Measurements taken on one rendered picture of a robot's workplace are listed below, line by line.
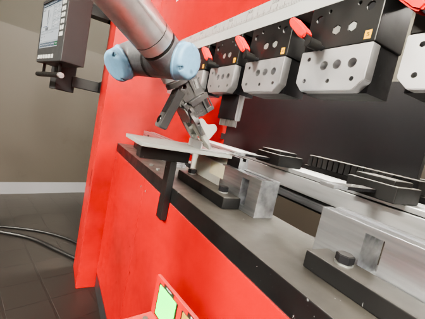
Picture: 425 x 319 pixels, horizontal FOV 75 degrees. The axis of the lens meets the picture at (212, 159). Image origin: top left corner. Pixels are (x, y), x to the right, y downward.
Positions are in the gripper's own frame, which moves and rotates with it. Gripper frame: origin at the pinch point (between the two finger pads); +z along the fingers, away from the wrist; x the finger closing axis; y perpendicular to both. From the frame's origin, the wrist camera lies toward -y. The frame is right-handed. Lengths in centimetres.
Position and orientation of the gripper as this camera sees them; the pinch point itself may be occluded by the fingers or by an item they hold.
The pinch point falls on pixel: (201, 145)
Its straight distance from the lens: 82.8
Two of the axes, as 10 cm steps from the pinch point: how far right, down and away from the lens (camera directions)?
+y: 7.8, -5.4, 3.0
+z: 4.0, 8.1, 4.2
